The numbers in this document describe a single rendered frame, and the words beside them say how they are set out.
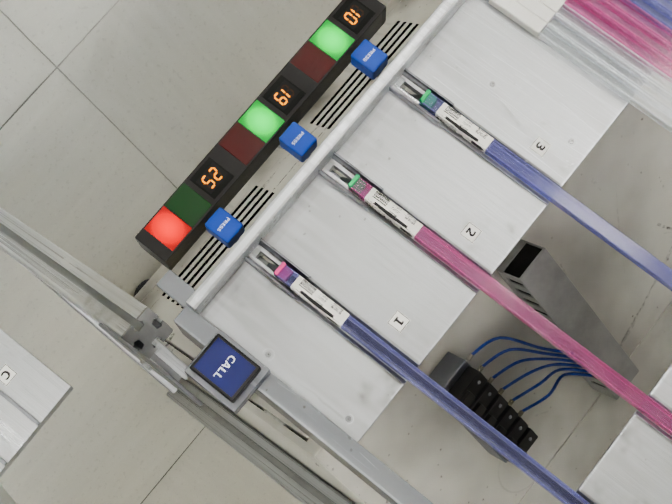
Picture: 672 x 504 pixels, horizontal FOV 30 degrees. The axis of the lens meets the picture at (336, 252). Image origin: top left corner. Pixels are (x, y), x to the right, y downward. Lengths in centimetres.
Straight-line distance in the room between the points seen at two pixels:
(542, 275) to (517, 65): 33
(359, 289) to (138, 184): 81
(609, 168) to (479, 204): 42
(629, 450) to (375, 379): 24
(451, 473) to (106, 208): 68
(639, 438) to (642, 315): 55
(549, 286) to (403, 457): 27
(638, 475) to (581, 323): 43
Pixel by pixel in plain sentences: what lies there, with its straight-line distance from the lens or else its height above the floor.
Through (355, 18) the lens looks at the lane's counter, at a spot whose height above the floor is 66.
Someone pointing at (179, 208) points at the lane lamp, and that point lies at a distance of 122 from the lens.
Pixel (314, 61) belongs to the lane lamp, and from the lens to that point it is 126.
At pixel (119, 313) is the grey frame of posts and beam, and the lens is 130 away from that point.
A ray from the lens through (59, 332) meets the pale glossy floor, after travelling 194.
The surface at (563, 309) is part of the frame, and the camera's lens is 154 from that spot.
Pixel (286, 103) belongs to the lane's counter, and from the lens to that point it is 124.
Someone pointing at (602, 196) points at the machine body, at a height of 62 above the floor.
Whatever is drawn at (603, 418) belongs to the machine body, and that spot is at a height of 62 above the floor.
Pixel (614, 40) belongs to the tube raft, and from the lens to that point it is 127.
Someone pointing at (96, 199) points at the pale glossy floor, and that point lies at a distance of 191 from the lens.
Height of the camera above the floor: 172
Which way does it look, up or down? 54 degrees down
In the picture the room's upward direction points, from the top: 115 degrees clockwise
